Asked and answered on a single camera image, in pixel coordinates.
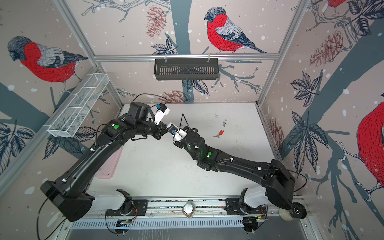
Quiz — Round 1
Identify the small white dome object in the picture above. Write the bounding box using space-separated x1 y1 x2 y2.
182 202 196 219

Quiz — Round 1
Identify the white wire mesh basket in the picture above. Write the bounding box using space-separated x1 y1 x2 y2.
48 73 110 138

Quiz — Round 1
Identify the black slotted wall basket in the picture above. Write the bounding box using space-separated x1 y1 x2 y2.
154 58 219 81

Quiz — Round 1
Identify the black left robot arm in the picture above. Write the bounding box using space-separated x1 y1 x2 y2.
41 102 170 222

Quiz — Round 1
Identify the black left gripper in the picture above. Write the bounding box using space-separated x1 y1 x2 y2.
136 117 174 140

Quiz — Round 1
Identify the tape roll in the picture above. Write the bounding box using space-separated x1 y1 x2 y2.
279 202 307 222

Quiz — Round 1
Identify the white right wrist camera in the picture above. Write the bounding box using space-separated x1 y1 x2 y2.
167 123 187 142

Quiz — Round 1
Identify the red capped key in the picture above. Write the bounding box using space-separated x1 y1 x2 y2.
214 130 224 138

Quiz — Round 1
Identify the pink rectangular tray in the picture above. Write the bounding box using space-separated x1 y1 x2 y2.
95 148 123 179

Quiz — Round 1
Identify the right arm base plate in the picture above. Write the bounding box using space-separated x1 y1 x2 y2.
224 199 267 216

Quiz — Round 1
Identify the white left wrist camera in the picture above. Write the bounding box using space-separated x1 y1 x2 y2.
154 103 170 126

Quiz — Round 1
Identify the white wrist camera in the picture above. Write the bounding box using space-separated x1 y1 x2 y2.
167 123 187 142
154 103 170 126

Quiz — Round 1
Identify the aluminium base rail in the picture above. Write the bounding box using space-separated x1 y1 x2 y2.
74 196 289 220

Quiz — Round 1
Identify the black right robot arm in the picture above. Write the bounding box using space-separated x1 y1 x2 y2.
169 126 296 210

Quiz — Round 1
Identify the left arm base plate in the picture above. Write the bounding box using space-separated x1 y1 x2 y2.
106 200 149 217

